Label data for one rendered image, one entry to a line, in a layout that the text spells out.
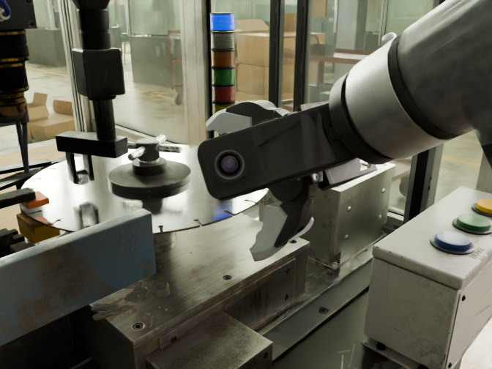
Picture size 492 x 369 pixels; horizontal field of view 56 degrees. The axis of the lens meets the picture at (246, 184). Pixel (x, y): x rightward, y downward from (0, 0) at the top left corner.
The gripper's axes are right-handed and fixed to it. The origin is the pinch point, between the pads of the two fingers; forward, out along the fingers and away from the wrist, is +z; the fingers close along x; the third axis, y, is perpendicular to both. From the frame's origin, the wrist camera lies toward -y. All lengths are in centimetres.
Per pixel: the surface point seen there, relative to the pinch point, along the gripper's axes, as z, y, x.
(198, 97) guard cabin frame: 58, 38, 34
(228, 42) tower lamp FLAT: 21.4, 24.7, 28.9
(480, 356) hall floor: 69, 122, -72
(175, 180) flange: 12.7, 1.5, 5.0
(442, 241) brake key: -5.4, 23.4, -13.5
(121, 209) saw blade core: 11.4, -7.0, 2.9
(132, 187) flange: 13.9, -3.9, 5.6
